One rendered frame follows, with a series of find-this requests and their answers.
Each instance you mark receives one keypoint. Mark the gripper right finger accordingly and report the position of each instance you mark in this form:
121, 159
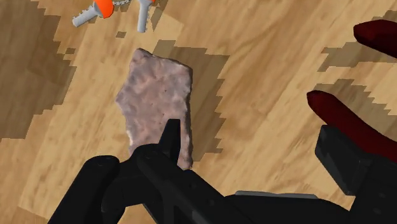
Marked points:
369, 180

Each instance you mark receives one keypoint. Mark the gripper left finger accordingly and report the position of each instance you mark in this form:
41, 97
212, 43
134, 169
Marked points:
155, 186

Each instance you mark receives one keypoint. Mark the pinkish grey stone slab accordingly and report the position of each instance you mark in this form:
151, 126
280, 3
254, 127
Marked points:
155, 93

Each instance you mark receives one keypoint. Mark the grey key with orange head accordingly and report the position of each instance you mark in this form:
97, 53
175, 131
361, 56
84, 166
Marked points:
104, 7
142, 18

